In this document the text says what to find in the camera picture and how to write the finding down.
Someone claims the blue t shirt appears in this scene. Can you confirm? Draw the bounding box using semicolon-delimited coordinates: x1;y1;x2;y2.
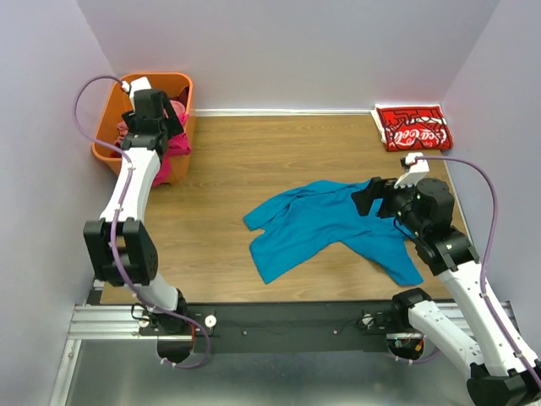
243;180;424;287

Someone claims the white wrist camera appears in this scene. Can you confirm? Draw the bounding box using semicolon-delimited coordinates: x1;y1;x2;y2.
394;152;429;189
121;76;151;97

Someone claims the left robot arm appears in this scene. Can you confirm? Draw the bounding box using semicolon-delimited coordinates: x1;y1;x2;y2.
83;83;190;335

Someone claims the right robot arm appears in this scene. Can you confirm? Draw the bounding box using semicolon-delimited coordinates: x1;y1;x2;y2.
352;178;540;405

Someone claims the pink t shirt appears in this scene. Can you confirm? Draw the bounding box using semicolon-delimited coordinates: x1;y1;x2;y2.
114;98;192;187

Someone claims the aluminium extrusion rail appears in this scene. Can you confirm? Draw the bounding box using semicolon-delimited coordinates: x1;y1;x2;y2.
46;300;541;406

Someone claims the orange plastic laundry basket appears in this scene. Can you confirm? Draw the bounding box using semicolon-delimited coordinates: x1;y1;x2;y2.
95;72;196;186

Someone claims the folded red coca-cola shirt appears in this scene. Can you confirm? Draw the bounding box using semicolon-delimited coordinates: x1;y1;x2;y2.
370;104;454;152

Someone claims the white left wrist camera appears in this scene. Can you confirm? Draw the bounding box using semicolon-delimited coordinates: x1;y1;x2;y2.
121;76;151;97

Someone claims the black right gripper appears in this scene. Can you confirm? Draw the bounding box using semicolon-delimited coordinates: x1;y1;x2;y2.
351;173;425;235

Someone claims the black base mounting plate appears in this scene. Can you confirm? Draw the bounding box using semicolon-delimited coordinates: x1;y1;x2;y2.
139;299;426;365

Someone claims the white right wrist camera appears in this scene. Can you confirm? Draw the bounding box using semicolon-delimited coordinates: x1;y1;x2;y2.
394;152;429;189

